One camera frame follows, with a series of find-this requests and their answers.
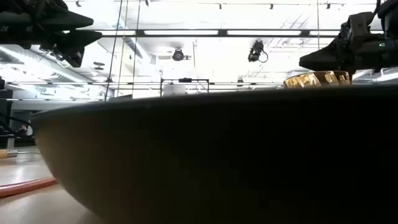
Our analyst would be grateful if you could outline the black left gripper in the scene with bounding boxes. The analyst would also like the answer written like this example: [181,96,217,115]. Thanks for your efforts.
[0,0,103,68]

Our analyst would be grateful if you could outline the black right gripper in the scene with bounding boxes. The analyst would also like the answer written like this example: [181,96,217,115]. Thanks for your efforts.
[298,11,398,73]

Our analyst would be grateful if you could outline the amber glass cup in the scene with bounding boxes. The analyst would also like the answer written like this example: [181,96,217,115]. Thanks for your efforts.
[282,70,352,90]

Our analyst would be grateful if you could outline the black round plate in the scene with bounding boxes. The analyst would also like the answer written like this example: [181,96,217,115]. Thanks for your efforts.
[30,84,398,224]

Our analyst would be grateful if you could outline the black overhead rig bar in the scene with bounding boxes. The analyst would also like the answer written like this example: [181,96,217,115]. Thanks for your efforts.
[62,29,385,39]

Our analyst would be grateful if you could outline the white background container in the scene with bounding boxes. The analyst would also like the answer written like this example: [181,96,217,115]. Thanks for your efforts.
[162,85,187,96]

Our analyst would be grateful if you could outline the hanging black cable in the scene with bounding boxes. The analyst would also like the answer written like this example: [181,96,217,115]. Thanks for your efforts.
[131,0,141,98]
[104,0,124,101]

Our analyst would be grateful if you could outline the black ceiling camera with cable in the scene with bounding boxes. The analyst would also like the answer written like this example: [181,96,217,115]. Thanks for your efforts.
[247,39,269,64]

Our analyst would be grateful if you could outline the round black ceiling camera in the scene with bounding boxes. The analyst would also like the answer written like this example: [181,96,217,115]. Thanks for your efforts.
[172,48,189,62]

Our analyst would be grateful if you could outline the black background rack frame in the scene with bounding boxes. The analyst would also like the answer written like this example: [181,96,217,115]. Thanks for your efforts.
[159,77,210,95]

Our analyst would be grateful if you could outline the spoon with yellow handle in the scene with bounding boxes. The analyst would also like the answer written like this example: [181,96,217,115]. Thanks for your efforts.
[0,148,41,160]

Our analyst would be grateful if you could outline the fork with orange handle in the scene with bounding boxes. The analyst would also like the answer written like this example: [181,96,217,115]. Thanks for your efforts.
[0,177,58,198]

